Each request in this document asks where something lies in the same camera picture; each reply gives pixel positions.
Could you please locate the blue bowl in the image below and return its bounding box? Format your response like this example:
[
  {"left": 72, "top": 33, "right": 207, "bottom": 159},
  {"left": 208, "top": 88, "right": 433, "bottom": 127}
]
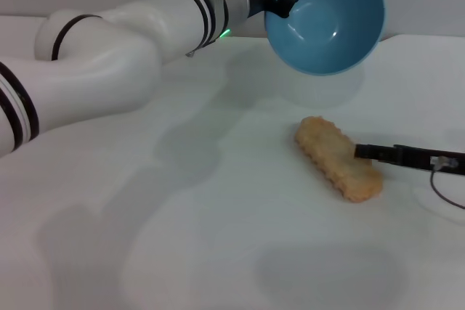
[{"left": 264, "top": 0, "right": 385, "bottom": 76}]

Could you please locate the ridged orange bread loaf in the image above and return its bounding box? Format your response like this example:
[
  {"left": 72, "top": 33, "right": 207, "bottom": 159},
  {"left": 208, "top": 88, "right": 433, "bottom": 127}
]
[{"left": 294, "top": 115, "right": 384, "bottom": 204}]

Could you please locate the thin dark gripper cable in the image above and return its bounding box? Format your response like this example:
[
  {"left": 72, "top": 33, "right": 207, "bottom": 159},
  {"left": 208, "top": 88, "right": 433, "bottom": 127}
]
[{"left": 429, "top": 157, "right": 465, "bottom": 211}]

